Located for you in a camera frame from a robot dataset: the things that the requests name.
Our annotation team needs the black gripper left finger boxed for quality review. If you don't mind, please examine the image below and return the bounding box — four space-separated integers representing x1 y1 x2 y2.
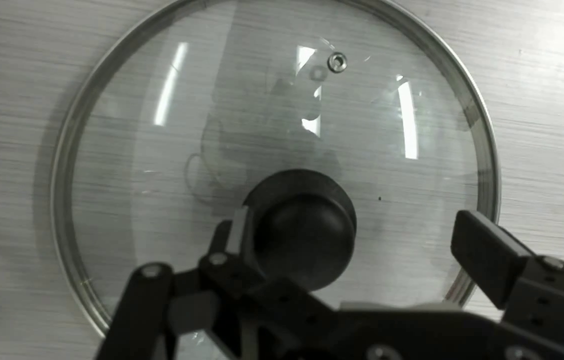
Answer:
200 203 335 334

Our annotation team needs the glass lid with black knob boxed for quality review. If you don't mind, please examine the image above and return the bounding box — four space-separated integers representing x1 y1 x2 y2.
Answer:
49 0 499 330

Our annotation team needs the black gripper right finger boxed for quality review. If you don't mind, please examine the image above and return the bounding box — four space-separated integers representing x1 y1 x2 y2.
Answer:
451 210 564 328

